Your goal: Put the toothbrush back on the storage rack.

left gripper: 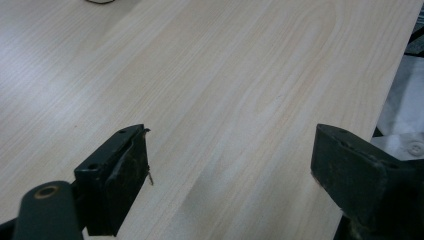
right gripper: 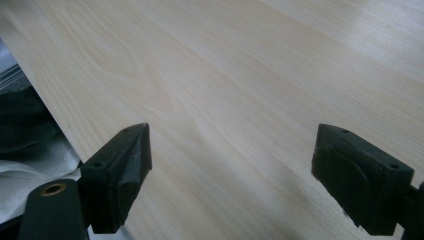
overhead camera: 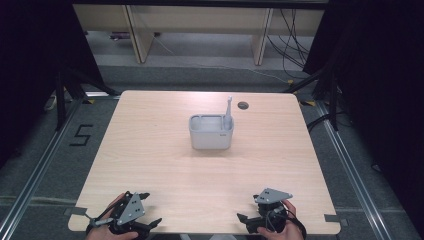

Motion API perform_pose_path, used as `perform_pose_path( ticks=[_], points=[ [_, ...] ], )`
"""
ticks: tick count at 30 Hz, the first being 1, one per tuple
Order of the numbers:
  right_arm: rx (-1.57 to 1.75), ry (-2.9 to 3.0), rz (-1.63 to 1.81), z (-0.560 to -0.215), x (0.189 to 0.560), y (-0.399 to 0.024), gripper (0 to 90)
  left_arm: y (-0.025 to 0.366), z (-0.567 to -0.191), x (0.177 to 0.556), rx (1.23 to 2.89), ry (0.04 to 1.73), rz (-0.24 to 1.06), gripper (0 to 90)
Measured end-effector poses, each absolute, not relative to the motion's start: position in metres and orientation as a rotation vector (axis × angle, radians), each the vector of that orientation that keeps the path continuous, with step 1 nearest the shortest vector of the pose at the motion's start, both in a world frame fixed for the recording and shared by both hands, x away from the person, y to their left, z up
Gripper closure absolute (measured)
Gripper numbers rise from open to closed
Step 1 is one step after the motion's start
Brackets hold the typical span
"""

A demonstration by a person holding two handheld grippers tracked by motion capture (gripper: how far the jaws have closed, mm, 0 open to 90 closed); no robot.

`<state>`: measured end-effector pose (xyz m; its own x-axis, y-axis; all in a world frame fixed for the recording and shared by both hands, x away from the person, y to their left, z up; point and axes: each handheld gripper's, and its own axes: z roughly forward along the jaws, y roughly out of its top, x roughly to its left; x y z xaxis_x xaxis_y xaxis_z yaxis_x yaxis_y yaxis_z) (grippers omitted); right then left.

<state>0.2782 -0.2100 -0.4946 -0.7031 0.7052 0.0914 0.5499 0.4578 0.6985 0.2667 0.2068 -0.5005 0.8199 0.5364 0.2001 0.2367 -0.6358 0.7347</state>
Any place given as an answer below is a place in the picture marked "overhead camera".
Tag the metal floor rail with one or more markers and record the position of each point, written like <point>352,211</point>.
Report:
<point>350,166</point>
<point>36,170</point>

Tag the round grey table grommet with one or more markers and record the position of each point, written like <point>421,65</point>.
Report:
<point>243,105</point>

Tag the person's right hand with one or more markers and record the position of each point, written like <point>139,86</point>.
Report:
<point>286,233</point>

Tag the beige wooden desk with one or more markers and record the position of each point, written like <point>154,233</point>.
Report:
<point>200,20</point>

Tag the white electric toothbrush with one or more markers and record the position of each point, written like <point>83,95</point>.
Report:
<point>228,115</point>

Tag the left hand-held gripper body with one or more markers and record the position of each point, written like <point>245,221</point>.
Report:
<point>132,208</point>

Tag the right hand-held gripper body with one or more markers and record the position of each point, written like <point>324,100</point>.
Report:
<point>271,210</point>

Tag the black metal stand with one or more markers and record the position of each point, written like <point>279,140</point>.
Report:
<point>60,100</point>
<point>333,100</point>

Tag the white compartment storage box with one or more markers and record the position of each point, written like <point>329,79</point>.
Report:
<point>210,138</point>

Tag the black curtain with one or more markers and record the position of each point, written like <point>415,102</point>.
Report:
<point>30,66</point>
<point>383,83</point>

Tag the person's left hand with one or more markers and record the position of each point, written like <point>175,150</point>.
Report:
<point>101,235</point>

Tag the yellow black tape piece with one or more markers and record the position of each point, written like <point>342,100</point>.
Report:
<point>308,103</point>
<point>88,101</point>

